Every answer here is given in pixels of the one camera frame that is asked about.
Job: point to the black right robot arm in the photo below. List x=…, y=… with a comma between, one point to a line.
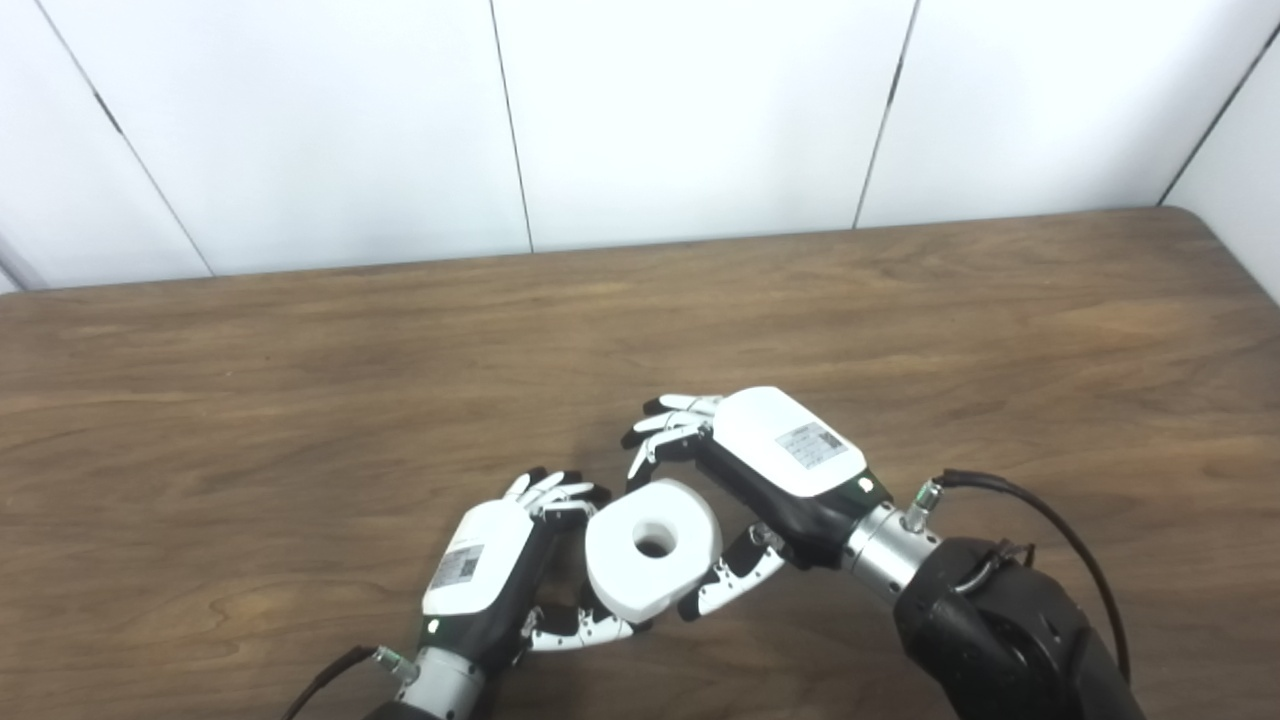
x=1000, y=630

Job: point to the round white plastic piece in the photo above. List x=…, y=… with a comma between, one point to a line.
x=640, y=580

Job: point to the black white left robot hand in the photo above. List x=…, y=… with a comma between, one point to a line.
x=480, y=570

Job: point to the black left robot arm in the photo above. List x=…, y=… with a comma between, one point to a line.
x=445, y=690

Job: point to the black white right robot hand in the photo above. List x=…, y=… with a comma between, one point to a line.
x=790, y=450

